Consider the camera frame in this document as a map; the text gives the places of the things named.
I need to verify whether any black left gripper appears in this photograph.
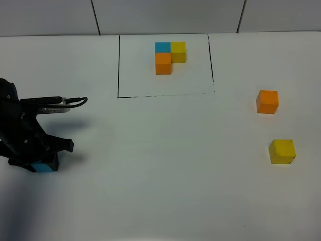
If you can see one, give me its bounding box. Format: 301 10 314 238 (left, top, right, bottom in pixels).
1 79 74 172

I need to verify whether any yellow template block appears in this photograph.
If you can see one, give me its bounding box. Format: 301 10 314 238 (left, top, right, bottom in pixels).
170 42 186 63

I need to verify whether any orange template block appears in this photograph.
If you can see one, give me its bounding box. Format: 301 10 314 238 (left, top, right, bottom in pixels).
155 53 172 75

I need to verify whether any blue template block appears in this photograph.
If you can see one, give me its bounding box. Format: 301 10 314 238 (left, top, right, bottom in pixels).
155 42 171 53

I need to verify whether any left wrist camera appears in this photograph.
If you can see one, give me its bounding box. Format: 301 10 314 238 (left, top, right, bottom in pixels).
20 96 71 114

